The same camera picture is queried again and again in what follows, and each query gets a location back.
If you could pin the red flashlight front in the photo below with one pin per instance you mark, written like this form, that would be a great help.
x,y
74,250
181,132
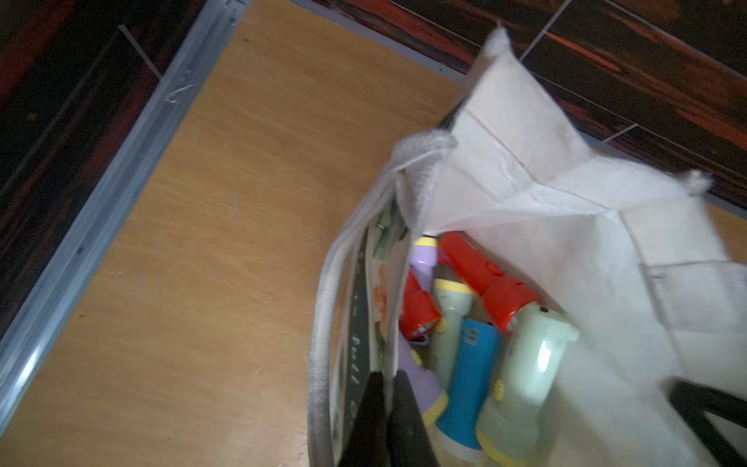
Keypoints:
x,y
420,315

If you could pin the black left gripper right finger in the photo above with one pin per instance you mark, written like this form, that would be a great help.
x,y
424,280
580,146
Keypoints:
x,y
408,443

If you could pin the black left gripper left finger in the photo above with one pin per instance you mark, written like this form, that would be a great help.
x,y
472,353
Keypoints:
x,y
366,446

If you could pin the cream flashlight sideways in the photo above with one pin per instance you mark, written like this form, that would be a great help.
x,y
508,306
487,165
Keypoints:
x,y
507,428

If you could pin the red flashlight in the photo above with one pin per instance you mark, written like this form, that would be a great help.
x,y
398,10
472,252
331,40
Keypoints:
x,y
503,296
420,315

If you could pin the white printed tote bag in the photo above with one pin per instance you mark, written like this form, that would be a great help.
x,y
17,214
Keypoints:
x,y
628,254

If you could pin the pale green flashlight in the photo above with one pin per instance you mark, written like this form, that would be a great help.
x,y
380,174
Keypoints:
x,y
454,299

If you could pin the blue flashlight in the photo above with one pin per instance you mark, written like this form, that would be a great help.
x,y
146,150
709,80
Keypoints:
x,y
477,352

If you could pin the aluminium corner post left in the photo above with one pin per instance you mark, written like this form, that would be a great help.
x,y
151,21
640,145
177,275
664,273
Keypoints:
x,y
92,92

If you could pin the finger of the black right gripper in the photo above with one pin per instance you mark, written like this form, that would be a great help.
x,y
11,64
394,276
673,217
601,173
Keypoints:
x,y
694,401

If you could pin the lavender white flashlight front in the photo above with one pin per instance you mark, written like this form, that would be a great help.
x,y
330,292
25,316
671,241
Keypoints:
x,y
424,260

